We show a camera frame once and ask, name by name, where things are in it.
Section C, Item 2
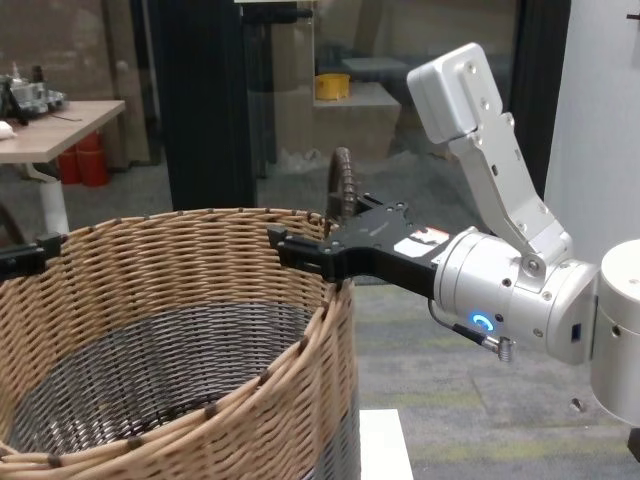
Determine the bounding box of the yellow bucket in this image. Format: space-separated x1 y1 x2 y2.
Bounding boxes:
314 73 353 101

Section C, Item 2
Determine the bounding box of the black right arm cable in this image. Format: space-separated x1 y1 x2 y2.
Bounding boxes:
428 299 516 364

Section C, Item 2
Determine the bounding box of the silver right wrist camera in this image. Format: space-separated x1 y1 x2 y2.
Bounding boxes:
405 42 574 274

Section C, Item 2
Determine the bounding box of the red fire extinguisher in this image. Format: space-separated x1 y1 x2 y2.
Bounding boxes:
74 130 110 189
56 144 82 186

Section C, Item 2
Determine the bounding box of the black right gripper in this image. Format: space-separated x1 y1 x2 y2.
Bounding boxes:
267 192 455 300

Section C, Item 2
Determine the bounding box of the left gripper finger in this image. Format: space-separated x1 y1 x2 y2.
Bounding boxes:
0 231 70 282

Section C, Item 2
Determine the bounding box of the long light wood desk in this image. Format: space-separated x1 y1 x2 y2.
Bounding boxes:
0 99 126 236

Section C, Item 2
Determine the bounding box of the wide black pillar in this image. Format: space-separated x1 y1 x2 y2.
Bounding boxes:
149 0 259 212

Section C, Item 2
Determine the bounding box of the black door frame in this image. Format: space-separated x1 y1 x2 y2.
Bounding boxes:
509 0 572 201

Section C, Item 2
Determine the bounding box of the tan wicker clothes basket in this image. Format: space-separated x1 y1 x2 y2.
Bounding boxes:
0 147 362 480

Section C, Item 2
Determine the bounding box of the beige large box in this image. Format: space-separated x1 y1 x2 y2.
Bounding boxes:
312 82 404 162

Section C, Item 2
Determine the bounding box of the electronics assembly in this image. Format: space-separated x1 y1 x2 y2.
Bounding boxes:
0 64 66 126

